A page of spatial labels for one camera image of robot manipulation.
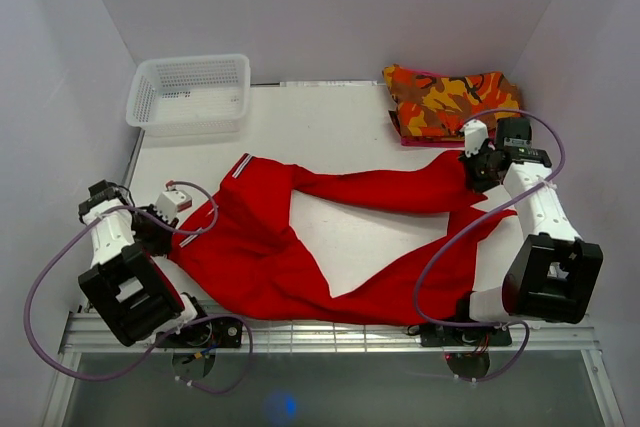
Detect red trousers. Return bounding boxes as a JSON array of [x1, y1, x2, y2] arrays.
[[169, 151, 506, 326]]

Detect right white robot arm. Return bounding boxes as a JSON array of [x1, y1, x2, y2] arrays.
[[451, 117, 603, 344]]

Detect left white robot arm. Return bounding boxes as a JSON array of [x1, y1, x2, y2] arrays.
[[78, 180, 212, 347]]

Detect pink folded trousers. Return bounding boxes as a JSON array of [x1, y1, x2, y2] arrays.
[[383, 64, 469, 147]]

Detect orange camouflage folded trousers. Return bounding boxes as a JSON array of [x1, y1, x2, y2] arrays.
[[382, 64, 523, 143]]

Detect white perforated plastic basket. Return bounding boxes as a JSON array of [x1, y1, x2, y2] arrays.
[[126, 54, 251, 137]]

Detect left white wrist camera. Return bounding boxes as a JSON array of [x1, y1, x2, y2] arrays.
[[153, 189, 192, 224]]

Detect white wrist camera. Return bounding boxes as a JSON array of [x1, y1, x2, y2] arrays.
[[461, 119, 489, 158], [153, 189, 192, 224]]

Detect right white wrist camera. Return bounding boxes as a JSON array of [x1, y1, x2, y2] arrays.
[[461, 119, 489, 158]]

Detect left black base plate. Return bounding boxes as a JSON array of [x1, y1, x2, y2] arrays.
[[159, 316, 243, 350]]

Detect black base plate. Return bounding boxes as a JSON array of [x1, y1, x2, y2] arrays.
[[418, 323, 512, 348], [159, 316, 243, 350]]

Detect aluminium frame rail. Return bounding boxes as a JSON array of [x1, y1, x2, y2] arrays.
[[60, 311, 600, 354]]

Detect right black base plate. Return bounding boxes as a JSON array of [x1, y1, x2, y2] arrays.
[[418, 323, 512, 348]]

